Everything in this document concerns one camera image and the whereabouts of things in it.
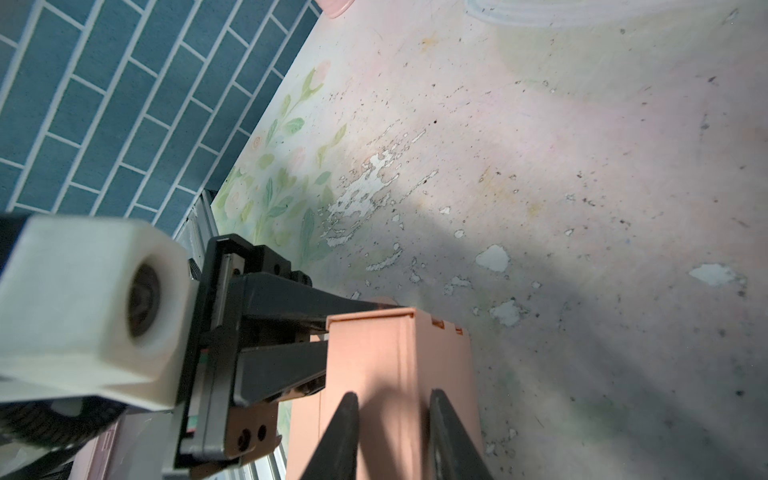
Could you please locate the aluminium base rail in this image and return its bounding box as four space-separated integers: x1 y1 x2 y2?
161 193 284 479

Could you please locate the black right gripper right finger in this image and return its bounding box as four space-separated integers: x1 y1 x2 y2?
429 389 492 480

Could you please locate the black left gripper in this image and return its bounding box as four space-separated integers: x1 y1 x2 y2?
161 234 397 479

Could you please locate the pink pencil cup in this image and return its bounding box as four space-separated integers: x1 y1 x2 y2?
316 0 355 19

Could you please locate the pink cardboard box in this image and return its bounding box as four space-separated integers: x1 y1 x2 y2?
286 307 483 479

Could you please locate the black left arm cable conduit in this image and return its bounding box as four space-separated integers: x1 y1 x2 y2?
0 395 130 480

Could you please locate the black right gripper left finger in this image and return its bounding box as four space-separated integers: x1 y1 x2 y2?
300 392 360 480

